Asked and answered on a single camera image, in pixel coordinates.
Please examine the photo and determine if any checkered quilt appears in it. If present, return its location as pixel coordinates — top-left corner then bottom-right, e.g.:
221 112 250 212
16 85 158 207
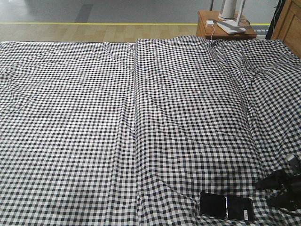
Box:
134 36 301 226

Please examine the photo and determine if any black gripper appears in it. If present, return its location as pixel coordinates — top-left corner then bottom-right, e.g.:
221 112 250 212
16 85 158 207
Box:
255 169 301 211

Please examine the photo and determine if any white flat stand base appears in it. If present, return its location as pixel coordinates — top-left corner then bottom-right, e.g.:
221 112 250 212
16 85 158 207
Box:
216 20 246 34

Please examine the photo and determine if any wooden headboard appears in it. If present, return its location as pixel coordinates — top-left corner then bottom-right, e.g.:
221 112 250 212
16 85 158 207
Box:
271 0 301 58

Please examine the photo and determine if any white cylindrical lamp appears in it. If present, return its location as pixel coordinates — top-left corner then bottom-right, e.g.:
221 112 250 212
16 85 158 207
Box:
218 0 237 20

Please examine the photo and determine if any black foldable phone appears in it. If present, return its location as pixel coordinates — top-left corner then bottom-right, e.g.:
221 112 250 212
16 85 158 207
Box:
199 192 255 222

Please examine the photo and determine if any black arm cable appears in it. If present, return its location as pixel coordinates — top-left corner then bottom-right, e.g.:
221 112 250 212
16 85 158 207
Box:
265 0 286 40

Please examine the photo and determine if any checkered bed sheet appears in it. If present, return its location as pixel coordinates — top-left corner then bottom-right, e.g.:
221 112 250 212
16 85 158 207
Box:
0 42 139 226

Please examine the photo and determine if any wooden nightstand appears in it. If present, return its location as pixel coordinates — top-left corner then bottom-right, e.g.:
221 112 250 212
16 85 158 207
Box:
196 10 257 40

